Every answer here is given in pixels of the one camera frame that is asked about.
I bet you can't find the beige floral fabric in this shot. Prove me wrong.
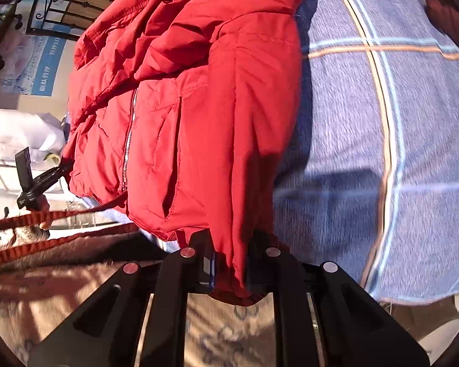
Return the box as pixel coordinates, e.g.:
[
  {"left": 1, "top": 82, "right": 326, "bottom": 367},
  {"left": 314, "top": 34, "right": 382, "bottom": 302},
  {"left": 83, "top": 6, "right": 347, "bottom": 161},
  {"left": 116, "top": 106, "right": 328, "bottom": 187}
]
[{"left": 0, "top": 233, "right": 280, "bottom": 367}]

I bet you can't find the red ribbed knit cloth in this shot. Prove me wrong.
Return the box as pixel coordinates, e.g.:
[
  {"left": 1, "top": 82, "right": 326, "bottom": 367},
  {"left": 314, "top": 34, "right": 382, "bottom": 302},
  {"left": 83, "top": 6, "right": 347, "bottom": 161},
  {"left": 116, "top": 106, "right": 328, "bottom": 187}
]
[{"left": 0, "top": 193, "right": 140, "bottom": 276}]

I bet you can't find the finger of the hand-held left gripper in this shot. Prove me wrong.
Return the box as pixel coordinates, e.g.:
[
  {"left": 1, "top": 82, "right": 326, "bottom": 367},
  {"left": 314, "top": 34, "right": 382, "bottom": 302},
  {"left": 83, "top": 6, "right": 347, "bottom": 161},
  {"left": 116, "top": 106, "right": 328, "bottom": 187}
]
[
  {"left": 34, "top": 161, "right": 74, "bottom": 192},
  {"left": 15, "top": 148, "right": 35, "bottom": 192}
]

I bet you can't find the grey fur trim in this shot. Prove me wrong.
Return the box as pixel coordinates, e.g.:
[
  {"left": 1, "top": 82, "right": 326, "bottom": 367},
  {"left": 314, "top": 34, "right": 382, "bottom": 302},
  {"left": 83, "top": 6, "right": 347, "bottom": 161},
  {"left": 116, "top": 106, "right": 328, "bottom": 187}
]
[{"left": 8, "top": 224, "right": 50, "bottom": 245}]

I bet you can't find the black iron bed frame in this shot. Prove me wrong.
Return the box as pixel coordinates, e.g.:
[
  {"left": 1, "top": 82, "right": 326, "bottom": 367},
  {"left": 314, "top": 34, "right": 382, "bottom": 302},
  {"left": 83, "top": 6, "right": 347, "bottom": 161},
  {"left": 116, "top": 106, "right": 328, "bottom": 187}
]
[{"left": 25, "top": 0, "right": 157, "bottom": 43}]

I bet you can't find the dark red garment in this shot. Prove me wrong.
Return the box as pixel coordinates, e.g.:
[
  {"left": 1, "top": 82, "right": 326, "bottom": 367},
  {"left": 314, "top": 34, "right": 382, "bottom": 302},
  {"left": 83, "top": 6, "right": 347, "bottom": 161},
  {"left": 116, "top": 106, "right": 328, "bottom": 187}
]
[{"left": 424, "top": 0, "right": 459, "bottom": 54}]

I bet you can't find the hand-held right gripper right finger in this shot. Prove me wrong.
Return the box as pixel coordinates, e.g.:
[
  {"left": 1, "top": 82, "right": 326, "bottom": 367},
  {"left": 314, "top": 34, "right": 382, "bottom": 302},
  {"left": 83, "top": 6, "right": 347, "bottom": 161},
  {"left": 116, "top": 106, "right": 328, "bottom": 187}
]
[{"left": 245, "top": 233, "right": 431, "bottom": 367}]

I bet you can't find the red puffer jacket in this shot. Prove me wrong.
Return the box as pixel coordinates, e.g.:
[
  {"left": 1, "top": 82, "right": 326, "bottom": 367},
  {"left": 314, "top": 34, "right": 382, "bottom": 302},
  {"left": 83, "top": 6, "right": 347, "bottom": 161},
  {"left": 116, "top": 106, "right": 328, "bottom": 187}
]
[{"left": 63, "top": 0, "right": 318, "bottom": 306}]

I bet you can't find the blue plaid bedsheet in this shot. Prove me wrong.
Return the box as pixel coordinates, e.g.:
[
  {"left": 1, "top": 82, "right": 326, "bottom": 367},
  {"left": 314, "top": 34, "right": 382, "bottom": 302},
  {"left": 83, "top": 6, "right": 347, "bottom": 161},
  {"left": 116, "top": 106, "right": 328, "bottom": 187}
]
[{"left": 76, "top": 0, "right": 459, "bottom": 306}]

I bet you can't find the person's left hand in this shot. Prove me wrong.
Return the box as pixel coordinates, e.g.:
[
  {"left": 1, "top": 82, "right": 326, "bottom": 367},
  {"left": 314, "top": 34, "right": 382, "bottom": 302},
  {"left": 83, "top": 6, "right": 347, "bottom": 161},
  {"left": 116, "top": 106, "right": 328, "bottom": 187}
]
[{"left": 31, "top": 195, "right": 52, "bottom": 232}]

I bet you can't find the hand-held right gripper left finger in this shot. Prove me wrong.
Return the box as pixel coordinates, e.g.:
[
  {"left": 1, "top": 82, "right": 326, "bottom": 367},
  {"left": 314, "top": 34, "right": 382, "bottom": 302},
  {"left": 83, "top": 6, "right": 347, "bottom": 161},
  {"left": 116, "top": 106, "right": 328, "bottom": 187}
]
[{"left": 28, "top": 231, "right": 218, "bottom": 367}]

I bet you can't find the blue and white wall poster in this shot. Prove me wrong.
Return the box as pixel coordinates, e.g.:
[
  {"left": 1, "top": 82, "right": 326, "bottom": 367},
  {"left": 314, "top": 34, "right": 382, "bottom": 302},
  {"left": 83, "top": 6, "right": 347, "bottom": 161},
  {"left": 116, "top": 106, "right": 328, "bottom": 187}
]
[{"left": 0, "top": 4, "right": 67, "bottom": 98}]

